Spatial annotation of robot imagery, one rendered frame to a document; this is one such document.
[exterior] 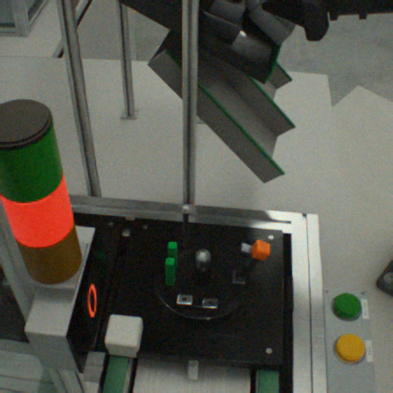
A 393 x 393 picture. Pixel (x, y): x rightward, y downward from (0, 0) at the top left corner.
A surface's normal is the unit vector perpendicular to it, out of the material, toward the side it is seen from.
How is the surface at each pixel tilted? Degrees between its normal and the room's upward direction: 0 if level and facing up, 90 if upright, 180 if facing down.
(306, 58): 0
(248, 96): 90
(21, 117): 0
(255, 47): 25
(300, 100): 0
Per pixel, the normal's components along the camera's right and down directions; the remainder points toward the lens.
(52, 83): 0.01, -0.69
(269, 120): -0.27, 0.69
